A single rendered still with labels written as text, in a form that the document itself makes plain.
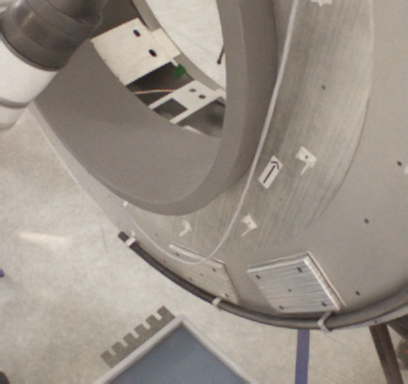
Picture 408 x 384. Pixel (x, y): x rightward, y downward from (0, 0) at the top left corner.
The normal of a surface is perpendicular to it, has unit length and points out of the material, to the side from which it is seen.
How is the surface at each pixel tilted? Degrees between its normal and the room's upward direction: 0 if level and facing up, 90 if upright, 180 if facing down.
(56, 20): 83
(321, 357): 0
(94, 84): 20
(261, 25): 72
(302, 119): 90
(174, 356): 0
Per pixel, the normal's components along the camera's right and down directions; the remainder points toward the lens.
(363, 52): -0.71, 0.54
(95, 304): 0.07, -0.58
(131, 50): 0.41, -0.26
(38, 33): 0.12, 0.68
